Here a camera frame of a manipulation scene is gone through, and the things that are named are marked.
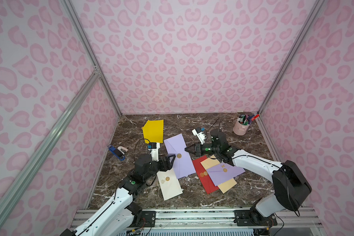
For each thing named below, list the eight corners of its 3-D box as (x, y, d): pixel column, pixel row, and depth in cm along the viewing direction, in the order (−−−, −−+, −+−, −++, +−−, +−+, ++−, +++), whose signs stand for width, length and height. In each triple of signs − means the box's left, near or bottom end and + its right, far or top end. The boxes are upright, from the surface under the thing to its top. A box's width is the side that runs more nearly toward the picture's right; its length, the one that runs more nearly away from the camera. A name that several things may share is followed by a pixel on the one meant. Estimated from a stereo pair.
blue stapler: (107, 150, 101) (105, 148, 99) (116, 143, 105) (114, 140, 103) (122, 161, 96) (120, 158, 93) (130, 153, 100) (129, 150, 97)
